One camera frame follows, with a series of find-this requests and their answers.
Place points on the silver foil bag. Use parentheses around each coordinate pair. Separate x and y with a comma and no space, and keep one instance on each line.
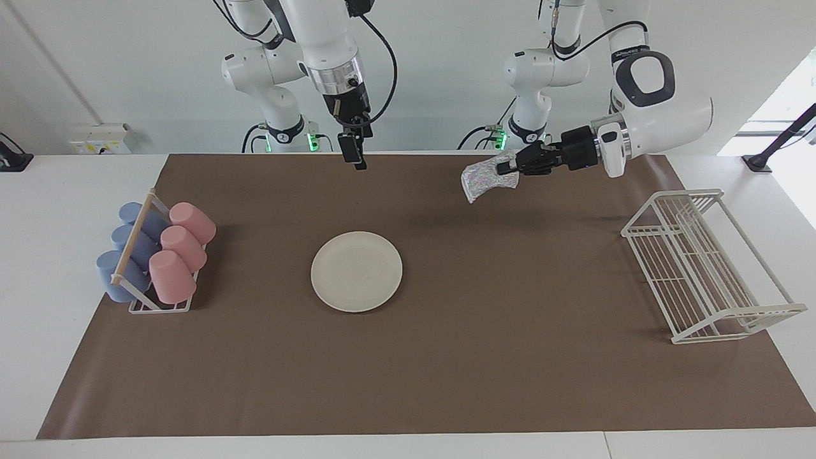
(481,178)

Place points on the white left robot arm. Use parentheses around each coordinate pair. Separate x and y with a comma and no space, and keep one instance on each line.
(663,115)

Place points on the black angled stand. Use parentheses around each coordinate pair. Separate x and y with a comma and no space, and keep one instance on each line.
(781,137)

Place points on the brown table mat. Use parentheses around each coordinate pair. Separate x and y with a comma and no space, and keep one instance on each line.
(478,370)

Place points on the cream round plate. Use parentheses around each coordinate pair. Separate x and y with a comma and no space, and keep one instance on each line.
(357,272)

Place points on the blue plastic cup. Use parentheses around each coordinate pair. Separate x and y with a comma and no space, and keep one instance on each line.
(115,277)
(137,245)
(131,211)

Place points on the pink plastic cup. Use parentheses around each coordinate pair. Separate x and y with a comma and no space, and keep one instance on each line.
(171,278)
(185,248)
(194,222)

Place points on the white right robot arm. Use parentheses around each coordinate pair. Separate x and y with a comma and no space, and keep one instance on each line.
(319,38)

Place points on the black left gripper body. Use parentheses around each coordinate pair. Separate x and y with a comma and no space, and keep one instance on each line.
(561,156)

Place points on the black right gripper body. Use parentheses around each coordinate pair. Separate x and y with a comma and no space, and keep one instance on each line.
(347,108)

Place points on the black table clamp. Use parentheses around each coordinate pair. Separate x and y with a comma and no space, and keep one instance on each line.
(13,159)

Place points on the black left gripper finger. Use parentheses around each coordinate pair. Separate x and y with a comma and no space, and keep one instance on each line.
(508,169)
(519,155)

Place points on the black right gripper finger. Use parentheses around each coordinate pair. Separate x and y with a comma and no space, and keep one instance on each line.
(358,152)
(346,148)

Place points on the white cup holder rack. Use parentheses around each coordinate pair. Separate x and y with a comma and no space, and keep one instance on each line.
(132,239)

